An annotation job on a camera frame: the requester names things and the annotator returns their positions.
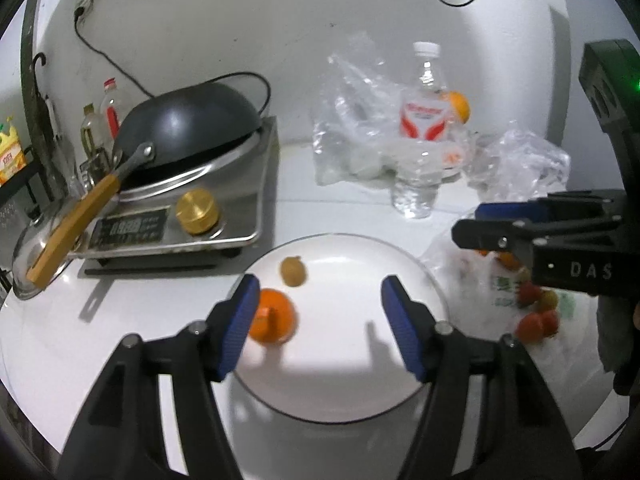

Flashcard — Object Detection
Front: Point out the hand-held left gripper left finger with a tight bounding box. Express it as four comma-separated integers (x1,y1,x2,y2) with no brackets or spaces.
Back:
57,274,262,480

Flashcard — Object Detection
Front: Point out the small brown kiwi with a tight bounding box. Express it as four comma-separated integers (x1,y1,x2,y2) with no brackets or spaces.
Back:
280,256,307,289

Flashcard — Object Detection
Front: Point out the brass cooker knob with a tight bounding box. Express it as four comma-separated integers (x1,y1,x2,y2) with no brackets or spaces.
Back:
176,189,220,235

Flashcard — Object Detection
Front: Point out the clear plastic water bottle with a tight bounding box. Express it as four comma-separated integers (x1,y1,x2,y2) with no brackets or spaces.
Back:
391,41,464,220

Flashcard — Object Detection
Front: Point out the steel pot lid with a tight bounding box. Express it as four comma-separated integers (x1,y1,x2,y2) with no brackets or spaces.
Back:
11,200,88,302

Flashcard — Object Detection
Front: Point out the white round plate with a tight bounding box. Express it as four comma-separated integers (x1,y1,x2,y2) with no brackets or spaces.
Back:
230,232,451,423

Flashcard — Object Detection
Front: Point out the black wok with wooden handle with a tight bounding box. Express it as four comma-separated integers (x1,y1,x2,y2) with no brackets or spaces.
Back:
26,81,264,288

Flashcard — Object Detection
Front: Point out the steel induction cooker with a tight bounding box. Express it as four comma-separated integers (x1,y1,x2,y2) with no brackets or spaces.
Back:
67,116,279,277

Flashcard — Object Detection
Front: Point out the dark oil bottle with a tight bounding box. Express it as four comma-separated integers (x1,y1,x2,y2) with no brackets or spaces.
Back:
80,104,103,158

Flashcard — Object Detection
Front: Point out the white green-printed plastic bag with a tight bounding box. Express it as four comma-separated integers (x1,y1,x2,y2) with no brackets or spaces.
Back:
419,232,616,411

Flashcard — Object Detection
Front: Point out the black power cable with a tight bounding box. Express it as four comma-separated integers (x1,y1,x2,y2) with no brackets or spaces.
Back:
74,10,272,122

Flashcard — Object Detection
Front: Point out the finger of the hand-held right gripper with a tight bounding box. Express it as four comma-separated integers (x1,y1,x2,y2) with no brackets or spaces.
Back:
451,217,623,268
475,190,623,226

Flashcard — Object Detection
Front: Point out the dark metal pole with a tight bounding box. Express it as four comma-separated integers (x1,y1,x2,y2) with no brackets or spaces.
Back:
20,0,57,201

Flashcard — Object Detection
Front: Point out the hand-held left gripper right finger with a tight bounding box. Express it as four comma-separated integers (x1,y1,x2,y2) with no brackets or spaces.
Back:
381,275,583,480

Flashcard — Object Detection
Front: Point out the red-label oil bottle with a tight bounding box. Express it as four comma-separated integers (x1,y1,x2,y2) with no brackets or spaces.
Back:
100,78,123,141

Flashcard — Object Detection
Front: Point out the yellow food package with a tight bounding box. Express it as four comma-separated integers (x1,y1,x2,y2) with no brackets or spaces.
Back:
0,116,28,187

